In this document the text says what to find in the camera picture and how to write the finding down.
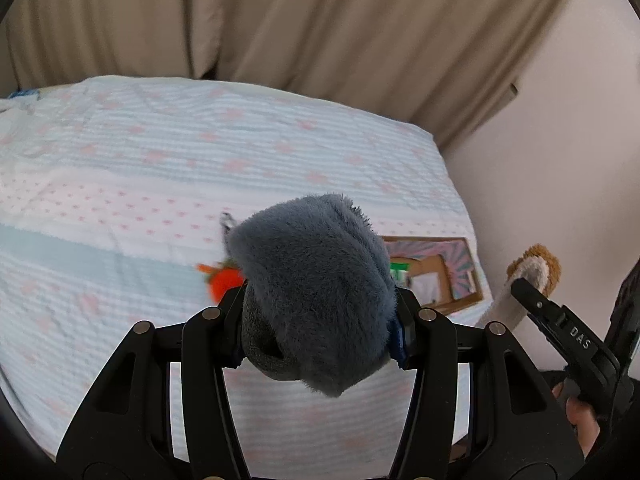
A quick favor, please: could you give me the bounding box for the magenta coin pouch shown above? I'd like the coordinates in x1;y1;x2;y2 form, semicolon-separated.
219;211;238;250

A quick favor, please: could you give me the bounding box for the person's right hand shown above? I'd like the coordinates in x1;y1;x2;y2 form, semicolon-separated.
565;396;601;456

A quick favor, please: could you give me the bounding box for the light blue patterned blanket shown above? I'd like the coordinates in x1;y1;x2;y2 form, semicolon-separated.
1;76;475;455

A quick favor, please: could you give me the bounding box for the beige curtain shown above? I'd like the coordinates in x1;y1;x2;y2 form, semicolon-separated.
1;0;566;146

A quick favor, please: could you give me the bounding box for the blue item behind blanket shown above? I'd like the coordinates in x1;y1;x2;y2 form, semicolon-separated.
8;89;40;100

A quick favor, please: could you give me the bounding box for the grey fluffy sock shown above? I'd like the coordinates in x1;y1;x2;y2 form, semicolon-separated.
226;194;397;398

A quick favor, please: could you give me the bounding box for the white grey cloth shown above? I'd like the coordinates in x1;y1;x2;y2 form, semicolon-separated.
475;284;526;330

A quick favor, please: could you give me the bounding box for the green snack packet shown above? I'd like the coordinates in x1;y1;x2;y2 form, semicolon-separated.
390;261;410;288

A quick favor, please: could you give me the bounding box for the pink cardboard box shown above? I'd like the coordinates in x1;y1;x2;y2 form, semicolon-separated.
383;236;484;315

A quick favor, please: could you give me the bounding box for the brown plush toy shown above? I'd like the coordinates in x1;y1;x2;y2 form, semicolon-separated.
506;244;562;297

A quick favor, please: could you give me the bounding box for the orange pompom toy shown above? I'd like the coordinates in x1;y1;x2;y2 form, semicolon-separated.
196;258;245;304

